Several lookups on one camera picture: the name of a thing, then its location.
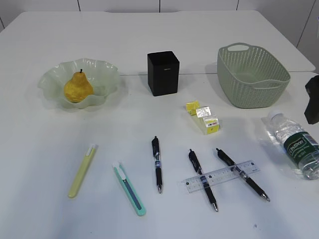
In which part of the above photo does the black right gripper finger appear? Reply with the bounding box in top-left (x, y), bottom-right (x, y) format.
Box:
top-left (304, 75), bottom-right (319, 124)

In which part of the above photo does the clear water bottle green label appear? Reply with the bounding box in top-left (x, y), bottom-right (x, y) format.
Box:
top-left (268, 111), bottom-right (319, 180)

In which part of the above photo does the yellow pear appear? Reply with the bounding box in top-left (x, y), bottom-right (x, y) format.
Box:
top-left (64, 69), bottom-right (94, 103)

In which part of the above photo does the green woven plastic basket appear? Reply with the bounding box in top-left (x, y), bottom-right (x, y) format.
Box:
top-left (217, 43), bottom-right (291, 109)

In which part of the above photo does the black pen right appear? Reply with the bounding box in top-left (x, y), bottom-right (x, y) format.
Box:
top-left (216, 148), bottom-right (270, 202)

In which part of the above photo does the black pen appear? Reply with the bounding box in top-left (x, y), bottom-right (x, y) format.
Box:
top-left (152, 136), bottom-right (163, 194)
top-left (188, 149), bottom-right (219, 212)
top-left (216, 148), bottom-right (270, 202)

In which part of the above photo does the black pen middle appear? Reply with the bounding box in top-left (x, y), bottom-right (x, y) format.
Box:
top-left (188, 149), bottom-right (219, 212)

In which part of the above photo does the clear plastic ruler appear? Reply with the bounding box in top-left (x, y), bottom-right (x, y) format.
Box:
top-left (178, 160), bottom-right (260, 193)

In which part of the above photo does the black square pen holder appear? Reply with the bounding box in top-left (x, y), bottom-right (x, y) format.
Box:
top-left (147, 51), bottom-right (180, 97)

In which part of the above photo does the black pen left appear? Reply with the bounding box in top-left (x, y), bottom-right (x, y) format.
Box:
top-left (152, 136), bottom-right (163, 194)

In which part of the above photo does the teal utility knife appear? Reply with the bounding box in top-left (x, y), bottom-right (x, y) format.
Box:
top-left (112, 162), bottom-right (147, 216)

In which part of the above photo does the translucent green wavy glass plate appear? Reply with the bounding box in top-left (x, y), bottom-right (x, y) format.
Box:
top-left (38, 58), bottom-right (120, 109)

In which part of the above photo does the yellow-green utility knife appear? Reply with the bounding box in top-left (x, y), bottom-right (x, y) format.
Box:
top-left (68, 144), bottom-right (97, 198)

